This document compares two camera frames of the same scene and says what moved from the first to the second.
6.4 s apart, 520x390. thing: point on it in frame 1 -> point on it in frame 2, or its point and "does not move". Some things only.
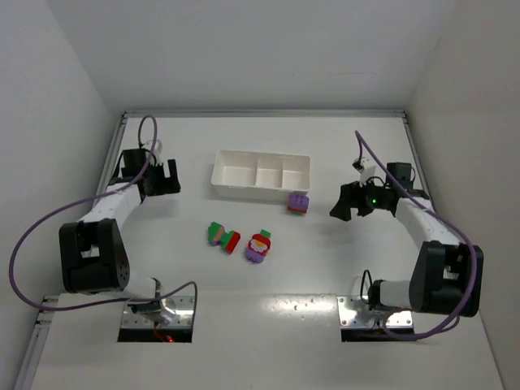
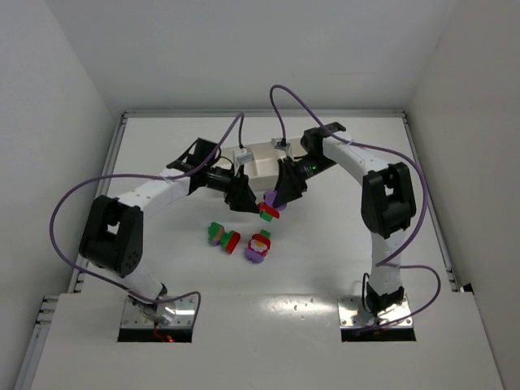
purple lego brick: (299, 201) -> (269, 197)
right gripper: (353, 200) -> (290, 177)
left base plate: (175, 312) does not move
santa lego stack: (258, 246) does not move
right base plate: (354, 313) does not move
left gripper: (161, 181) -> (236, 189)
